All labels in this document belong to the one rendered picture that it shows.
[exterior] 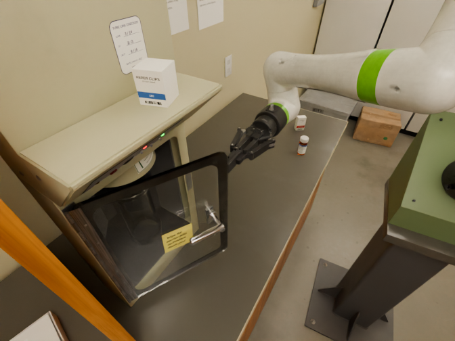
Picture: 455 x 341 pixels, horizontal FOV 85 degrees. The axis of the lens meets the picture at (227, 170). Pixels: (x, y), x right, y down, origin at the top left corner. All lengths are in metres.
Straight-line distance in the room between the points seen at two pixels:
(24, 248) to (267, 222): 0.75
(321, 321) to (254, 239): 1.04
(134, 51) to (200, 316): 0.68
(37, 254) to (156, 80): 0.28
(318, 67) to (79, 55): 0.54
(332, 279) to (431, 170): 1.13
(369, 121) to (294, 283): 1.97
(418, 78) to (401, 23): 2.65
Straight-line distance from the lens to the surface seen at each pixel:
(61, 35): 0.42
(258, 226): 0.94
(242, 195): 1.03
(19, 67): 0.40
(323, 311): 1.88
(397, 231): 1.11
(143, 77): 0.43
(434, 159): 1.10
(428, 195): 1.08
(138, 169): 0.59
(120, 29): 0.47
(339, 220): 2.31
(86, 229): 0.53
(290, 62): 0.80
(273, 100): 0.87
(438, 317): 2.21
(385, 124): 3.17
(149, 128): 0.39
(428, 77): 0.59
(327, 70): 0.71
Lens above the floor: 1.71
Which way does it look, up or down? 43 degrees down
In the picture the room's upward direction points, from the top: straight up
